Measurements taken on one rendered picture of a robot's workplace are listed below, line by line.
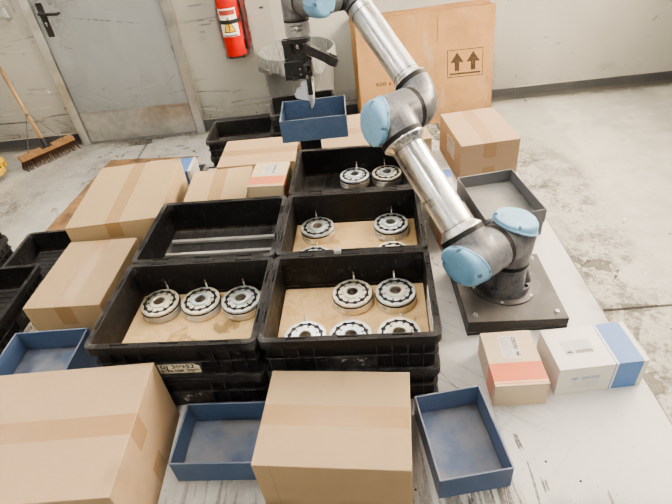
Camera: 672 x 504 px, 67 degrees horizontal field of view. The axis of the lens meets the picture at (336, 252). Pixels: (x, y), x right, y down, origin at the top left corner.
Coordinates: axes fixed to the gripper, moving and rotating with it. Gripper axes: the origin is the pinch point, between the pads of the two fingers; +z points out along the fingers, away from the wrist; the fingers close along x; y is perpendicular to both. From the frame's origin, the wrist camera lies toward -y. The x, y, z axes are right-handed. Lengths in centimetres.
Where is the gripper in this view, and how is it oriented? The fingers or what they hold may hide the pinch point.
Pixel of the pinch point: (313, 103)
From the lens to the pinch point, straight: 167.1
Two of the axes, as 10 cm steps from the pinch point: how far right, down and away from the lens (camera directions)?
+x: -0.2, 5.5, -8.4
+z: 1.0, 8.3, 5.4
